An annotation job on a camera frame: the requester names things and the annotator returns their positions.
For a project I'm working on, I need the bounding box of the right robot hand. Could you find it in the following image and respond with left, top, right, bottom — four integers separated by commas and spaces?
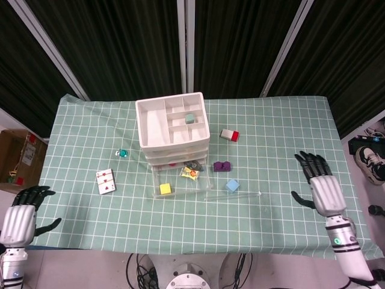
291, 151, 347, 218

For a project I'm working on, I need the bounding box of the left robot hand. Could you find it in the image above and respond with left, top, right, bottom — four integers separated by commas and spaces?
0, 185, 63, 248

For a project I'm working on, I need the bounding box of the light blue cube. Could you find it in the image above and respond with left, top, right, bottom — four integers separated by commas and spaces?
225, 179, 241, 193

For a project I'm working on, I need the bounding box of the clear drawer with yellow cube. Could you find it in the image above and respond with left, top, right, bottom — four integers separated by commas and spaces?
151, 158, 214, 199

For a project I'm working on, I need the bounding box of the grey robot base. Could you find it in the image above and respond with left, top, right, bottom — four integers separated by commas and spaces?
165, 263, 211, 289

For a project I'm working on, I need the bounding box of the black and white sneaker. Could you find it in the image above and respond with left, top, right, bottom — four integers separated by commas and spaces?
354, 146, 385, 185

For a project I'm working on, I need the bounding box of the black device with blue light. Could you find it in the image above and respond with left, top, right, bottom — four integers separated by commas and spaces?
348, 134, 385, 153

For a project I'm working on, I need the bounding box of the cardboard box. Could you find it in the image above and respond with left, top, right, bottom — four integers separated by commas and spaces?
0, 129, 49, 195

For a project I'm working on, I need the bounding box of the clear glass rod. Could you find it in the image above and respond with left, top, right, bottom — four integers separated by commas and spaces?
203, 191, 262, 202

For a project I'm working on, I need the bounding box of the playing card deck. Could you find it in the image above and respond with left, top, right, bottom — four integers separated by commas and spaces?
96, 169, 117, 195

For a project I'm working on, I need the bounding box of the purple block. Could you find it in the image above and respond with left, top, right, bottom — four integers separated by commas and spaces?
214, 161, 233, 173

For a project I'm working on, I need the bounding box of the white and red block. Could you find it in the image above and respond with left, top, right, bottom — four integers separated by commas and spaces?
220, 128, 241, 142

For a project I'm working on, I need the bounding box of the green grid tablecloth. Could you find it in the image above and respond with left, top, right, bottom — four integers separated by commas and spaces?
29, 95, 375, 259

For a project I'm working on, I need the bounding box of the black curtain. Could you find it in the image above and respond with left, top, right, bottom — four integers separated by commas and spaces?
0, 0, 385, 139

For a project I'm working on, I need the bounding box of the black cable bundle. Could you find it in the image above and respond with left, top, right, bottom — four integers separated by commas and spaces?
233, 252, 254, 289
125, 252, 159, 289

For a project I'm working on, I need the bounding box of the grey frame post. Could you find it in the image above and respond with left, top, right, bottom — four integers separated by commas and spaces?
5, 0, 91, 102
260, 0, 315, 98
176, 0, 196, 93

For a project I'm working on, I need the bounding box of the white drawer organizer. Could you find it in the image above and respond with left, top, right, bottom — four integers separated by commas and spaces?
135, 92, 211, 167

